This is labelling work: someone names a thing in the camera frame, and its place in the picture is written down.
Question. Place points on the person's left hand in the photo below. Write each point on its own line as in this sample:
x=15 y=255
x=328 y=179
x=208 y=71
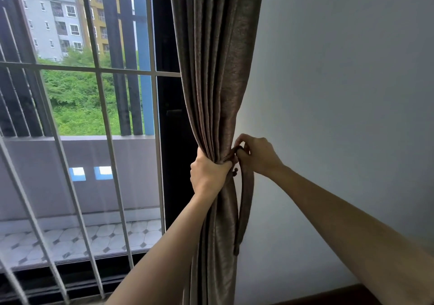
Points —
x=208 y=176

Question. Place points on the person's right hand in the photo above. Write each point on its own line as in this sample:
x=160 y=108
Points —
x=262 y=157

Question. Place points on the brown curtain tieback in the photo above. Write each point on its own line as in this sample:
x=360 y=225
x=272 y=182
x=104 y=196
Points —
x=245 y=196

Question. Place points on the brown curtain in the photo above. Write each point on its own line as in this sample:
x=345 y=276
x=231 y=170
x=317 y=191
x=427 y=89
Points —
x=217 y=44

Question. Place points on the person's left forearm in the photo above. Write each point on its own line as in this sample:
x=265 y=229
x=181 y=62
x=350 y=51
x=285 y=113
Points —
x=162 y=264

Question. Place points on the person's right forearm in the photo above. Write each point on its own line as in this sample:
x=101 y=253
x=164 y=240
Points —
x=356 y=230

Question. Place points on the dark vertical balcony slats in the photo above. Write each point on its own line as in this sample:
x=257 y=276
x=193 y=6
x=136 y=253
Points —
x=122 y=105

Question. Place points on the white window security grille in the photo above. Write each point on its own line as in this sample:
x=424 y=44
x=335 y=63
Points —
x=101 y=70

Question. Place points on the green trees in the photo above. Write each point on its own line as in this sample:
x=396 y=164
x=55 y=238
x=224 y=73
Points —
x=74 y=101

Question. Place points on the grey white apartment building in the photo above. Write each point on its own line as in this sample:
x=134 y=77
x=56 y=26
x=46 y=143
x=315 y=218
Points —
x=44 y=16

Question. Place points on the dark window frame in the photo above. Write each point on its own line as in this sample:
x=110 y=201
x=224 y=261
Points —
x=169 y=111

